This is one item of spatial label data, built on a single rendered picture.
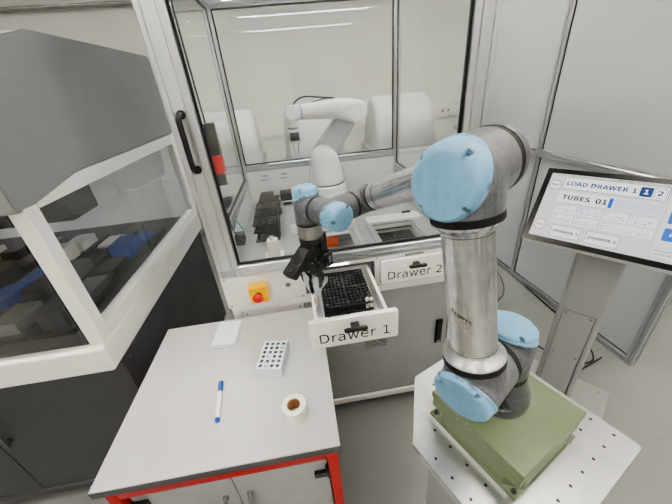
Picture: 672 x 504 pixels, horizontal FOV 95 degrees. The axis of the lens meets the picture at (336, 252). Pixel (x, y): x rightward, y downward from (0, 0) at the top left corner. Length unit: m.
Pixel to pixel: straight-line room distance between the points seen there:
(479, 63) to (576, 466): 1.12
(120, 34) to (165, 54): 3.46
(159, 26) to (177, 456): 1.13
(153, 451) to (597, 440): 1.13
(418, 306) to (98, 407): 1.37
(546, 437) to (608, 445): 0.22
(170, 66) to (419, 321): 1.36
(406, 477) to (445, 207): 1.44
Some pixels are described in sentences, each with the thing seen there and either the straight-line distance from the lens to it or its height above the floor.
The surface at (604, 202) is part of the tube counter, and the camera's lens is 1.51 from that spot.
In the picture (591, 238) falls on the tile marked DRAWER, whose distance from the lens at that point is 1.47.
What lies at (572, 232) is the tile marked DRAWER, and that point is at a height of 1.01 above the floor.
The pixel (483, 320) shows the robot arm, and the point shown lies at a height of 1.20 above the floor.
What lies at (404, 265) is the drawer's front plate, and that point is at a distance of 1.30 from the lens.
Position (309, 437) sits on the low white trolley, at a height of 0.76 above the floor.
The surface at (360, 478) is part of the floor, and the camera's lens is 1.74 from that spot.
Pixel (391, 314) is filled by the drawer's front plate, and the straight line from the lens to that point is 1.02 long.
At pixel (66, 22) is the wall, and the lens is 4.75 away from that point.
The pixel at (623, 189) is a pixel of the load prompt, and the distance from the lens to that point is 1.53.
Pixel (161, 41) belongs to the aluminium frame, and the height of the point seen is 1.71.
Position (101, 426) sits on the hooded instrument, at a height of 0.45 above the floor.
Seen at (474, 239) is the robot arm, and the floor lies 1.35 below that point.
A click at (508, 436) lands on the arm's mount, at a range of 0.88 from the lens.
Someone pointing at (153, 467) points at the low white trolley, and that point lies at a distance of 1.06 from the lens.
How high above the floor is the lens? 1.58
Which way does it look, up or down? 29 degrees down
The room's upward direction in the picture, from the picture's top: 5 degrees counter-clockwise
